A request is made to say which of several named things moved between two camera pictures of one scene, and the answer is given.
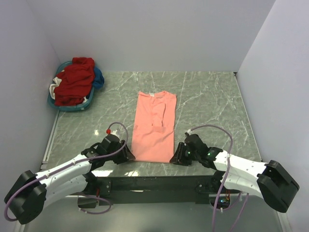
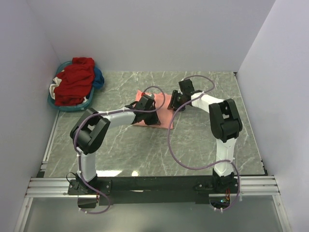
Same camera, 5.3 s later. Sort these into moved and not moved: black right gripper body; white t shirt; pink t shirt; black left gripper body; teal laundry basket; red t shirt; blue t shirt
Moved: black right gripper body; black left gripper body; pink t shirt
Not moved: white t shirt; blue t shirt; red t shirt; teal laundry basket
